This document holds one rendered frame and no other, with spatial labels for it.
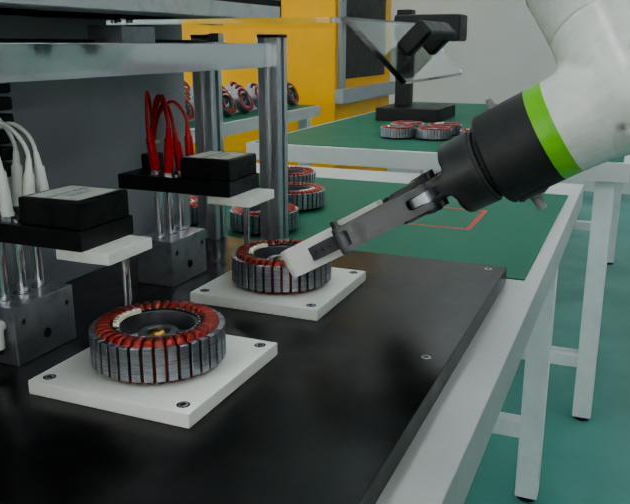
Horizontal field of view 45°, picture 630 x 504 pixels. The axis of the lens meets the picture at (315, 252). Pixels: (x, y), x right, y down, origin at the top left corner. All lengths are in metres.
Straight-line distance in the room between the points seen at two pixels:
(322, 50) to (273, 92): 3.28
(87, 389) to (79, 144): 0.40
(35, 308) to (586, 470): 1.64
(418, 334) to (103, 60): 0.39
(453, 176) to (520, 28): 5.17
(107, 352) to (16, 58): 0.24
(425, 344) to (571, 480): 1.37
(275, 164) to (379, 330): 0.36
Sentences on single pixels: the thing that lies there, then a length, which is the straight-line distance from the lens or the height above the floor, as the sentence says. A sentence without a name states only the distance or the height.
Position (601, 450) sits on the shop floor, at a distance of 2.22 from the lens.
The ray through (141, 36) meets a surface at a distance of 0.87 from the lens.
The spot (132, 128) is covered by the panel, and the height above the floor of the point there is 0.94.
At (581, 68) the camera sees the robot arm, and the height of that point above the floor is 1.02.
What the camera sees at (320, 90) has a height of 0.79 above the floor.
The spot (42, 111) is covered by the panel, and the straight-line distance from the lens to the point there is 0.90.
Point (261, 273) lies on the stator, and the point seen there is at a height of 0.81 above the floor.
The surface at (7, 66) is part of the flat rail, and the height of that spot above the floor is 1.02.
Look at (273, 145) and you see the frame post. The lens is 1.03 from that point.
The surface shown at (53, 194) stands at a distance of 0.67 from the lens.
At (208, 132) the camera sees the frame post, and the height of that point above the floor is 0.92.
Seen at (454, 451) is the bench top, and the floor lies 0.75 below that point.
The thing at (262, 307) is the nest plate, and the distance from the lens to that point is 0.79.
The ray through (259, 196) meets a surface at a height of 0.88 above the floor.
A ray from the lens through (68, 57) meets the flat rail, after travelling 0.69.
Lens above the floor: 1.04
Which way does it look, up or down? 15 degrees down
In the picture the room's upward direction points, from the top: straight up
